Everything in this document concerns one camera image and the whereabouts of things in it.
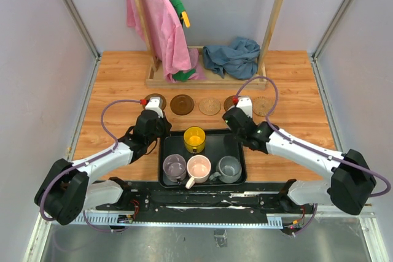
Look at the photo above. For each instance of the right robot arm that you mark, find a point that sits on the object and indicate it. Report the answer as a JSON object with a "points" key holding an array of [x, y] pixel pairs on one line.
{"points": [[347, 182]]}

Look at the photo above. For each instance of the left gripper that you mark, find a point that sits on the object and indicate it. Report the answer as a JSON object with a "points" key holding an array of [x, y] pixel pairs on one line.
{"points": [[167, 126]]}

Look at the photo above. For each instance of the pink mug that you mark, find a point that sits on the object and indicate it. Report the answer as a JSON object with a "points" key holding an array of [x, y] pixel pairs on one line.
{"points": [[198, 169]]}

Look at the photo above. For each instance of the woven rattan coaster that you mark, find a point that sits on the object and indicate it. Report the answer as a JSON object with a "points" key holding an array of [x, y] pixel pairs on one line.
{"points": [[210, 106], [262, 105]]}

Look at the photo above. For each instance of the yellow cup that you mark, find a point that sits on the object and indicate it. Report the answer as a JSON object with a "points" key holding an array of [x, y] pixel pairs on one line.
{"points": [[194, 139]]}

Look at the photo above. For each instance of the left woven rattan coaster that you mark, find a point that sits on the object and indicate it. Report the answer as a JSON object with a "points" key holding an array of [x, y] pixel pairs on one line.
{"points": [[210, 106]]}

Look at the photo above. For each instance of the pink shirt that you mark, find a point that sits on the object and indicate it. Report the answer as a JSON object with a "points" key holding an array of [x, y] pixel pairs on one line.
{"points": [[169, 42]]}

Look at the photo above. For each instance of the right woven rattan coaster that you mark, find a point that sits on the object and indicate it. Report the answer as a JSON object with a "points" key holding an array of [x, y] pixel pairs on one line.
{"points": [[262, 105]]}

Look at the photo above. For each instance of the green cloth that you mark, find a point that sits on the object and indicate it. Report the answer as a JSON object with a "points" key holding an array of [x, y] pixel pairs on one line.
{"points": [[182, 76]]}

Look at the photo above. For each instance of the wooden clothes rack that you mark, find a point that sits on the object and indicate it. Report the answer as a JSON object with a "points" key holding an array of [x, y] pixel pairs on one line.
{"points": [[154, 78]]}

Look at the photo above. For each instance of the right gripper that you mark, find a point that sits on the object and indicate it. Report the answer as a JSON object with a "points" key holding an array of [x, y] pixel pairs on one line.
{"points": [[234, 134]]}

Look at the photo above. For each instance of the purple cup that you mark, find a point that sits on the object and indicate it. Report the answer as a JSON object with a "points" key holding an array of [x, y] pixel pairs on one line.
{"points": [[175, 168]]}

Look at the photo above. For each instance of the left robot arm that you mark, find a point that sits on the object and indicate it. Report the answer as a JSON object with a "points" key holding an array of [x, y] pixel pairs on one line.
{"points": [[72, 187]]}

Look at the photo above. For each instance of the black plastic tray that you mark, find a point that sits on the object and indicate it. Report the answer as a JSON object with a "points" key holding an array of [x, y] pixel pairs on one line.
{"points": [[219, 143]]}

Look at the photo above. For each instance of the brown wooden saucer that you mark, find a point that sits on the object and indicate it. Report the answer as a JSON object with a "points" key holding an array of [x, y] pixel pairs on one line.
{"points": [[163, 100], [182, 104], [230, 102]]}

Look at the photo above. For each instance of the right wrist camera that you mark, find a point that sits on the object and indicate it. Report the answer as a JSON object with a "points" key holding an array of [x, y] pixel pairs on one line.
{"points": [[245, 104]]}

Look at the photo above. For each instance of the grey mug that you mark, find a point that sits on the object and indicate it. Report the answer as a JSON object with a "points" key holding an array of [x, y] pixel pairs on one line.
{"points": [[228, 170]]}

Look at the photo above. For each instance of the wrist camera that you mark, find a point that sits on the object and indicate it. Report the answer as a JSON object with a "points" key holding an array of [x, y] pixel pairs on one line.
{"points": [[154, 105], [245, 104]]}

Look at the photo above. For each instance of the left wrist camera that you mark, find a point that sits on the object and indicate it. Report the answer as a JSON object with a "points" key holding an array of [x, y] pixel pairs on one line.
{"points": [[154, 105]]}

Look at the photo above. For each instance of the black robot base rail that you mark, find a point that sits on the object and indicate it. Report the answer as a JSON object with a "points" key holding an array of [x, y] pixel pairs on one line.
{"points": [[255, 205]]}

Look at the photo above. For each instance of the blue crumpled cloth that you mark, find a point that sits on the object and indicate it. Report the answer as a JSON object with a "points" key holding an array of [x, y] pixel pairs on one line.
{"points": [[238, 59]]}

